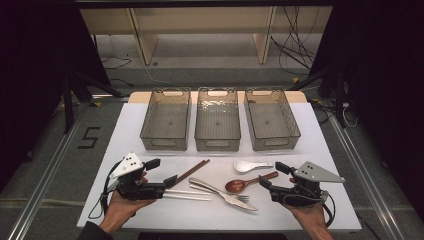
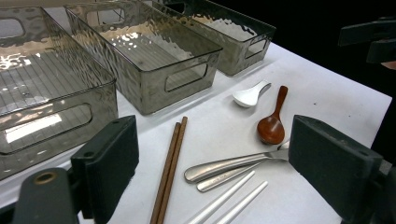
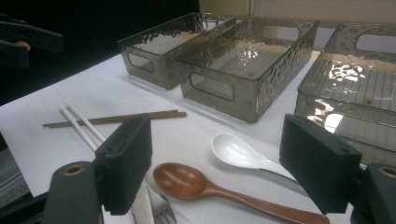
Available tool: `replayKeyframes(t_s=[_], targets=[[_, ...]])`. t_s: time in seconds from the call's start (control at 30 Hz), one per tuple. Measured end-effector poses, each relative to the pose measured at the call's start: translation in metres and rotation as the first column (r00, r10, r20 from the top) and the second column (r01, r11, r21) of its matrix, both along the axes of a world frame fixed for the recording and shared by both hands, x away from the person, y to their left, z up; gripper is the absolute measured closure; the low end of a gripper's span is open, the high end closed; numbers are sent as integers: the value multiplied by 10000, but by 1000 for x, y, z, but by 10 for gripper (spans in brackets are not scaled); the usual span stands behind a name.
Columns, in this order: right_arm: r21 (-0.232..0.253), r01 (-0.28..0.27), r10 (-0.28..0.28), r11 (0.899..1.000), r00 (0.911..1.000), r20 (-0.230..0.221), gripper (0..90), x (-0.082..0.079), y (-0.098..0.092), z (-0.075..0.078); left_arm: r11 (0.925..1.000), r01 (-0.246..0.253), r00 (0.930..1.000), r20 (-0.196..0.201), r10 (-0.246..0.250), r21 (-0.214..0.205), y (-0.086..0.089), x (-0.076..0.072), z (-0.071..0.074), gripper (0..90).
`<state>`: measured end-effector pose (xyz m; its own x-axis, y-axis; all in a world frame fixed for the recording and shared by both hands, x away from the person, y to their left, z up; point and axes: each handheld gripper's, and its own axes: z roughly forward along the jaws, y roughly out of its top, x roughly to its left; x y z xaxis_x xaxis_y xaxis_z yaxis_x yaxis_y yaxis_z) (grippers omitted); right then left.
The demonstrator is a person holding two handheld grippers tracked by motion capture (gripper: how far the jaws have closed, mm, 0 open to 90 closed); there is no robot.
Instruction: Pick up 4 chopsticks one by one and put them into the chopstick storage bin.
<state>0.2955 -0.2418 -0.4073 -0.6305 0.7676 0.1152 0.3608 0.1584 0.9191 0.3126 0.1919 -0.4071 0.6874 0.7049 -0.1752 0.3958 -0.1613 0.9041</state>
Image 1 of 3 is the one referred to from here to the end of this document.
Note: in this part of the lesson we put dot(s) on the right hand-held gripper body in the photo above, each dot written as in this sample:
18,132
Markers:
300,195

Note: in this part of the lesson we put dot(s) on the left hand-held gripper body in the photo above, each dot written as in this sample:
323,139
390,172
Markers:
133,190

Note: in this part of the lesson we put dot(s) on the silver metal chopstick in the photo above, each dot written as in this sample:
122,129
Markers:
190,198
190,192

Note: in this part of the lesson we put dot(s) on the white ceramic spoon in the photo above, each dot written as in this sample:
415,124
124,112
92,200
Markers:
245,166

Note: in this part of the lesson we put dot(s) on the brown wooden spoon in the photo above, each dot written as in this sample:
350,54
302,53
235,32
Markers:
235,186

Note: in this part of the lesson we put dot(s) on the silver fork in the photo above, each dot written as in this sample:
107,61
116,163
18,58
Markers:
201,189

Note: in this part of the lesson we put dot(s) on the clear grey plastic bin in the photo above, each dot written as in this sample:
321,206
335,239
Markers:
270,121
166,121
217,123

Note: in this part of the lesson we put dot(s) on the person's left hand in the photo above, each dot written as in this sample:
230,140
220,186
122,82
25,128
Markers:
121,210

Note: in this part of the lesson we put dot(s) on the person's right hand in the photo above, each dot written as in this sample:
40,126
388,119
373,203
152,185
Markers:
311,216

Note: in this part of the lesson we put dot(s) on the white table mat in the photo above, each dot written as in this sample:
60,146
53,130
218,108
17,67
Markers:
200,218

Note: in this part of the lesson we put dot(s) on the black metal stand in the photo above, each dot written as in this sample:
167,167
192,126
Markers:
339,100

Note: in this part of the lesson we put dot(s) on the black tripod stand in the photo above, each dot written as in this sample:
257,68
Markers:
68,106

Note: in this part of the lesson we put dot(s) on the black curtain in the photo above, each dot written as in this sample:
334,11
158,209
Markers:
33,66
383,66

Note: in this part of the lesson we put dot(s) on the beige wooden desk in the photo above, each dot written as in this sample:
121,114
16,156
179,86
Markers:
206,20

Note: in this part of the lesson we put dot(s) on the aluminium floor rail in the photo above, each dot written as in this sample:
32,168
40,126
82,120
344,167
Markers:
366,176
43,190

